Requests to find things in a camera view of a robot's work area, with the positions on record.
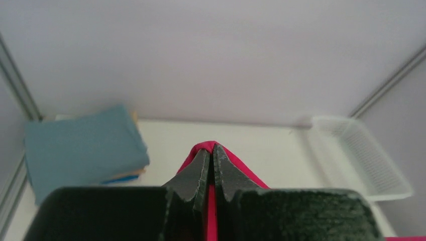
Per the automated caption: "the red t shirt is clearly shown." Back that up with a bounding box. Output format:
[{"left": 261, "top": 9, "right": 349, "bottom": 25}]
[{"left": 176, "top": 141, "right": 426, "bottom": 241}]

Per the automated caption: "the folded blue white t shirt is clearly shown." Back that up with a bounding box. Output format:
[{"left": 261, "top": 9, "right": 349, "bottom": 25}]
[{"left": 101, "top": 174, "right": 139, "bottom": 185}]

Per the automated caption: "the white plastic basket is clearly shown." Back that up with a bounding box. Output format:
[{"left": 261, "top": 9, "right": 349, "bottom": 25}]
[{"left": 299, "top": 115, "right": 413, "bottom": 202}]

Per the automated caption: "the right aluminium corner post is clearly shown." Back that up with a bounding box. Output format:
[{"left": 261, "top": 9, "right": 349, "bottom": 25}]
[{"left": 349, "top": 44, "right": 425, "bottom": 118}]

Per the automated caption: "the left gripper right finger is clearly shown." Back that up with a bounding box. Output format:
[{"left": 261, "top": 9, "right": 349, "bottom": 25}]
[{"left": 212, "top": 144, "right": 260, "bottom": 240}]

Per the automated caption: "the folded teal t shirt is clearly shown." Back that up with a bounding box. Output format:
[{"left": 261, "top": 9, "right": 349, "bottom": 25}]
[{"left": 24, "top": 105, "right": 150, "bottom": 205}]

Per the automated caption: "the left aluminium corner post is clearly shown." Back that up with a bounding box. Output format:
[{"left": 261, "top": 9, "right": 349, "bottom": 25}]
[{"left": 1, "top": 35, "right": 43, "bottom": 121}]

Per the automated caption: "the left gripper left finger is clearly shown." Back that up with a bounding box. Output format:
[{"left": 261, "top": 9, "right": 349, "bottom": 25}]
[{"left": 163, "top": 149, "right": 210, "bottom": 240}]

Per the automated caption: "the aluminium corner post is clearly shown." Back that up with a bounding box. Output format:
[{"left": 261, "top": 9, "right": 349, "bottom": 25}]
[
  {"left": 349, "top": 44, "right": 425, "bottom": 118},
  {"left": 1, "top": 35, "right": 43, "bottom": 121}
]

